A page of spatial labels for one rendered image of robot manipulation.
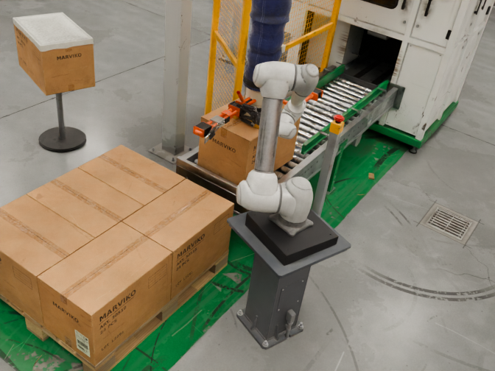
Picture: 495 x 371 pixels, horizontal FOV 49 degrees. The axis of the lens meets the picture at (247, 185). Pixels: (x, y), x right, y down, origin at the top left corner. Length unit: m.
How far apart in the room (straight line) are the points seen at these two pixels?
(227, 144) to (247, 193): 0.80
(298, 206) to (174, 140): 2.18
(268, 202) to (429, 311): 1.62
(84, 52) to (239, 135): 1.59
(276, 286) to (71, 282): 1.09
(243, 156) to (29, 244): 1.35
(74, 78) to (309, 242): 2.44
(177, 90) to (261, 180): 1.96
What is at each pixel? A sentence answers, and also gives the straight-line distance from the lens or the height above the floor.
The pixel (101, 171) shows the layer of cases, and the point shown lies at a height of 0.54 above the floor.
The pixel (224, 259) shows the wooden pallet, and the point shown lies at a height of 0.09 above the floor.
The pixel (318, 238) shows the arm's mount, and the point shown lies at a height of 0.81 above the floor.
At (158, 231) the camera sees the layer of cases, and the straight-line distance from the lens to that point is 3.25.
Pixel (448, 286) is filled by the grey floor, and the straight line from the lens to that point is 4.20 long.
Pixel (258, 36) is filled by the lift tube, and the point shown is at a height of 1.51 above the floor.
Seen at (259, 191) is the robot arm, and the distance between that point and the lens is 2.75.
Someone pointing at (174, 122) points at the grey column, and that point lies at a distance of 4.69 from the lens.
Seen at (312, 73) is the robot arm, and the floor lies 1.61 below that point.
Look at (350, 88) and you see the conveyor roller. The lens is 5.29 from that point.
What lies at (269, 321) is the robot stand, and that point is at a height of 0.20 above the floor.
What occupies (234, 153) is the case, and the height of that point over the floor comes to 0.81.
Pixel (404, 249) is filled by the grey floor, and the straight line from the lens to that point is 4.36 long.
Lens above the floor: 2.68
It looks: 36 degrees down
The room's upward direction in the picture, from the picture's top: 8 degrees clockwise
